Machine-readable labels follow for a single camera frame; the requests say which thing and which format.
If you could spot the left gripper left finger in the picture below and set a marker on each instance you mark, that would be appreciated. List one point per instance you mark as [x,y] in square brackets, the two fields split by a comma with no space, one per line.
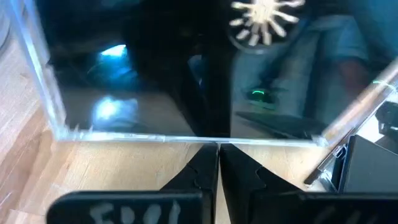
[186,202]

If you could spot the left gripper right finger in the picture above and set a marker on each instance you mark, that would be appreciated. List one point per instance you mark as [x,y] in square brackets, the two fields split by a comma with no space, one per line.
[264,205]

